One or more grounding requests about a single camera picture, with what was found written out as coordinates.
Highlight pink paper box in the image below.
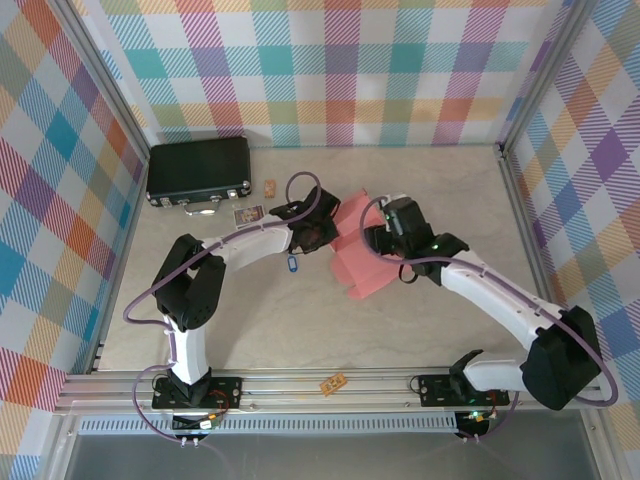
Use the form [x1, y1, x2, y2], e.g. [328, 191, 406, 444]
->
[329, 187, 416, 302]

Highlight small picture card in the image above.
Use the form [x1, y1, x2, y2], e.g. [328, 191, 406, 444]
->
[233, 205, 266, 230]

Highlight orange tag with squares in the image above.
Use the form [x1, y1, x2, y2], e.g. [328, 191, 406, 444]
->
[319, 374, 349, 399]

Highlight small black electronics board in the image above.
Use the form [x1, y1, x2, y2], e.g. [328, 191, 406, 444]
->
[457, 410, 494, 436]
[172, 413, 221, 432]

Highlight grey metal panel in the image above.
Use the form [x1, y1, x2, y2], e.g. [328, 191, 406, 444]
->
[47, 414, 619, 480]

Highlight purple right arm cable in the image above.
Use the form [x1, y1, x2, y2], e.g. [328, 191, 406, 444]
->
[360, 197, 620, 444]

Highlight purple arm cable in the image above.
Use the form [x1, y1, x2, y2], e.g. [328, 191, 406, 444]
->
[123, 172, 321, 449]
[360, 197, 620, 444]

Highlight aluminium side rail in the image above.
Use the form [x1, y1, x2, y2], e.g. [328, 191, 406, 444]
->
[87, 149, 154, 374]
[497, 144, 574, 369]

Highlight black briefcase with metal handle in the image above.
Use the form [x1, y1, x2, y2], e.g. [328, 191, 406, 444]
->
[145, 136, 252, 217]

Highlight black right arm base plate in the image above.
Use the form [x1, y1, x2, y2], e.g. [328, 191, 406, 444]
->
[417, 372, 511, 407]

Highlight aluminium front frame rail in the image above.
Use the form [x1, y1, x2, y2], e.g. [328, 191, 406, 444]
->
[54, 367, 609, 414]

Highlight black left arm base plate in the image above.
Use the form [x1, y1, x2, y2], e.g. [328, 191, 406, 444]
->
[151, 374, 245, 412]

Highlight grey slotted cable duct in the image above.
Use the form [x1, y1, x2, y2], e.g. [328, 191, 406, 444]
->
[77, 412, 460, 436]

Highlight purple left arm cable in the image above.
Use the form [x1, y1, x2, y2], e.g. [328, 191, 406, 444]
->
[123, 172, 321, 449]

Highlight aluminium frame post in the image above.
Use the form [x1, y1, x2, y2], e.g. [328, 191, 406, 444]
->
[499, 0, 601, 151]
[49, 0, 154, 166]

